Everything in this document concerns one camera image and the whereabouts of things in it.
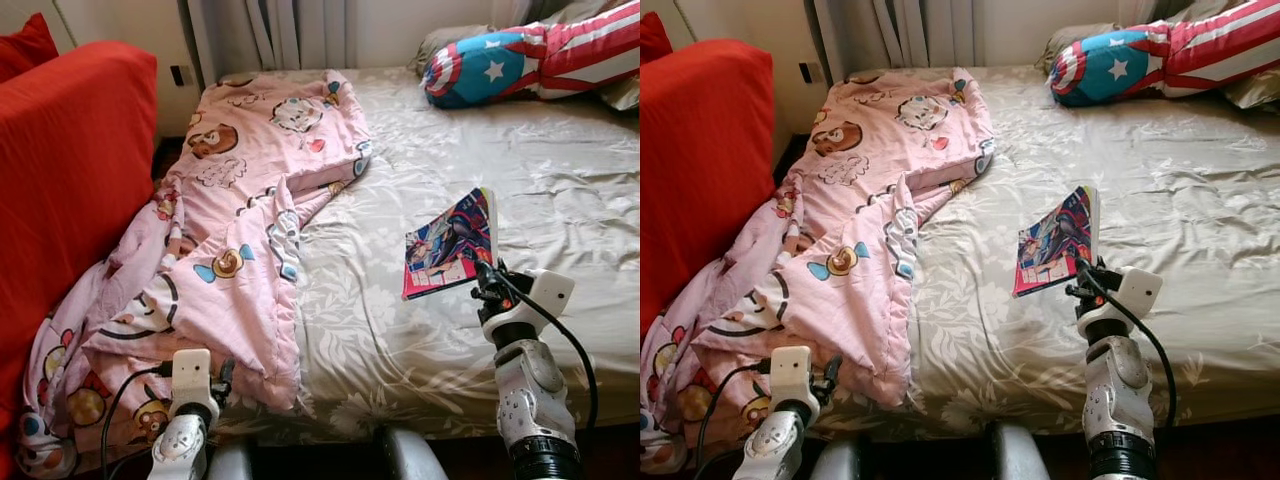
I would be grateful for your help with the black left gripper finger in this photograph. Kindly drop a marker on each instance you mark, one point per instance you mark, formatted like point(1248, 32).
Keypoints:
point(829, 374)
point(226, 376)

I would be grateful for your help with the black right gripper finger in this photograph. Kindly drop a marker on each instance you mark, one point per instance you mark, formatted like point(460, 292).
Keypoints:
point(488, 278)
point(1083, 275)

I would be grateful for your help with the colourful comic book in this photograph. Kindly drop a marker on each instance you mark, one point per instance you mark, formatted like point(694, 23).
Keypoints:
point(450, 245)
point(1055, 242)

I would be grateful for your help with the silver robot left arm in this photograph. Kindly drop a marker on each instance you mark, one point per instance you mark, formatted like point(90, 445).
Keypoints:
point(180, 445)
point(775, 445)

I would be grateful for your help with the grey robot left leg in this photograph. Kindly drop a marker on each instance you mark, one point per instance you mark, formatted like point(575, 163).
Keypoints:
point(230, 462)
point(838, 460)

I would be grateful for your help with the grey robot leg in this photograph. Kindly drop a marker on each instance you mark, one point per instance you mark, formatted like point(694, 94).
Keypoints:
point(838, 460)
point(230, 462)
point(412, 458)
point(1018, 455)

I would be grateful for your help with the beige floral bedsheet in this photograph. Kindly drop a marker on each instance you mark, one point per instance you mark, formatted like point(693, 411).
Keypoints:
point(1180, 220)
point(540, 230)

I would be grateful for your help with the pink cartoon print blanket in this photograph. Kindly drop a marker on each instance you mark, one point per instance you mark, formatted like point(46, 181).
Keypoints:
point(220, 230)
point(850, 230)

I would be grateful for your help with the grey robot right leg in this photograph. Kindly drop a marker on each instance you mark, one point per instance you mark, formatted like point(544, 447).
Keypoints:
point(412, 458)
point(1018, 455)

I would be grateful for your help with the star and stripes bolster pillow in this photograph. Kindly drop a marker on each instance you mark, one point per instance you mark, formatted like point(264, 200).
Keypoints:
point(520, 65)
point(1150, 65)

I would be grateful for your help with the large red cushion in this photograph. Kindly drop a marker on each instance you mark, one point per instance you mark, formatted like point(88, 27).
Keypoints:
point(70, 160)
point(700, 160)

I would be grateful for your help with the small red cushion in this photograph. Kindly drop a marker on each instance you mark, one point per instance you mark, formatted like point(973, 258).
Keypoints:
point(25, 50)
point(653, 40)

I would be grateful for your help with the grey pleated curtain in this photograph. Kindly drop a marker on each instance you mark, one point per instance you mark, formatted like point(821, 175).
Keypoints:
point(270, 30)
point(895, 30)

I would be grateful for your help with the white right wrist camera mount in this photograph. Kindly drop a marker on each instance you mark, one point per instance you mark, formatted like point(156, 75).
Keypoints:
point(1140, 290)
point(550, 292)

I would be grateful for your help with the dark wall socket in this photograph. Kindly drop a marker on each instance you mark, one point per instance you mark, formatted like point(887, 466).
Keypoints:
point(811, 73)
point(183, 75)

